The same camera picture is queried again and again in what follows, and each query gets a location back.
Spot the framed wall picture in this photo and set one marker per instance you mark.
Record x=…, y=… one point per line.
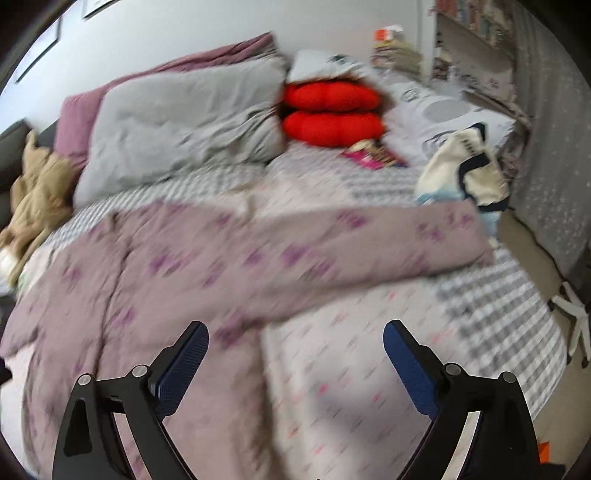
x=32, y=50

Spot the grey patterned curtain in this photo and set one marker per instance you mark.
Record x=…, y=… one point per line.
x=549, y=152

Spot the stack of books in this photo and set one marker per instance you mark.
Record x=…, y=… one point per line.
x=397, y=53

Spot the red lip-shaped cushion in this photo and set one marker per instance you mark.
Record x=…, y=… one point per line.
x=333, y=113

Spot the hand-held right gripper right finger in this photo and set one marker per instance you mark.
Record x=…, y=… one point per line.
x=411, y=369

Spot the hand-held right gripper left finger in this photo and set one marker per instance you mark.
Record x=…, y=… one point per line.
x=181, y=369

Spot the mauve floral pajama garment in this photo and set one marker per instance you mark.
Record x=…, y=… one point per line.
x=194, y=286

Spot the grey headboard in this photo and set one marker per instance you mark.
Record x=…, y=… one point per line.
x=18, y=147

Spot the grey pillow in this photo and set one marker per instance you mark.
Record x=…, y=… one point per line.
x=184, y=124

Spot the white chair base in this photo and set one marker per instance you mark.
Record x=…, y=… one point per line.
x=570, y=318

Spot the mauve pillow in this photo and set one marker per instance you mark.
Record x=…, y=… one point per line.
x=92, y=101

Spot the checkered bed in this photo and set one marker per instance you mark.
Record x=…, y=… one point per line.
x=369, y=323

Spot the pink magazine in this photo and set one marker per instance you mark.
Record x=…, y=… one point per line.
x=374, y=157

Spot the beige plush toy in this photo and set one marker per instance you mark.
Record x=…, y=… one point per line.
x=34, y=194

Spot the cream and navy garment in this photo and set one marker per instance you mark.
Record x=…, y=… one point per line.
x=466, y=161

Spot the white printed pillow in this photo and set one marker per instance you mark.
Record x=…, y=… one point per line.
x=443, y=115

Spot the bookshelf with books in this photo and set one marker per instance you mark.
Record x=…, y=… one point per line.
x=475, y=32

